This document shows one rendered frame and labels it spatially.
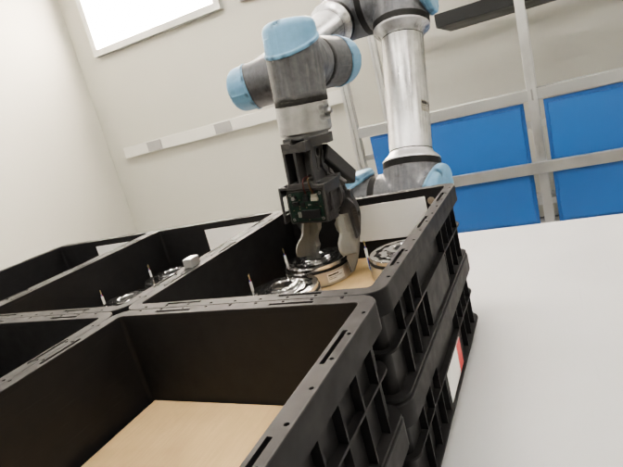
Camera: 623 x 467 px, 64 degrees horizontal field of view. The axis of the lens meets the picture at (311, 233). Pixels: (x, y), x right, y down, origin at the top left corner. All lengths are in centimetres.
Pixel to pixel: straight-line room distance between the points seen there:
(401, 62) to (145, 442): 81
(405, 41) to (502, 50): 227
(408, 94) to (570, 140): 152
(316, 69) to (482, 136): 184
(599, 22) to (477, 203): 129
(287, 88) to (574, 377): 51
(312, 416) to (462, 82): 312
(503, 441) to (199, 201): 381
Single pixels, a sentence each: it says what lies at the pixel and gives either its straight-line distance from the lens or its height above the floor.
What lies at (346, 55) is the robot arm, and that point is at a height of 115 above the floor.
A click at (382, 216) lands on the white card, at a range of 81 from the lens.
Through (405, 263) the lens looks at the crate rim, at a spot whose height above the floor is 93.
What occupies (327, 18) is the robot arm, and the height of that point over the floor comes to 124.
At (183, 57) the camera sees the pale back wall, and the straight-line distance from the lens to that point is 412.
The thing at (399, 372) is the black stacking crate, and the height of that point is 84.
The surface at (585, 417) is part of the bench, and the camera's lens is 65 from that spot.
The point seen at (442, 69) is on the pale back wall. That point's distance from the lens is 336.
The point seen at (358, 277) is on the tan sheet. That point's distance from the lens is 76.
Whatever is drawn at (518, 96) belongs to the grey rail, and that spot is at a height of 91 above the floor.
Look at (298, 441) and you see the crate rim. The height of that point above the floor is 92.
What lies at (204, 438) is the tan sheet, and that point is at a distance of 50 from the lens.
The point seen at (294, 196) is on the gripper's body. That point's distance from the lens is 69.
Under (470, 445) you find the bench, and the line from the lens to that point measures 62.
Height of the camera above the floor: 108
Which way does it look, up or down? 13 degrees down
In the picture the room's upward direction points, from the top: 15 degrees counter-clockwise
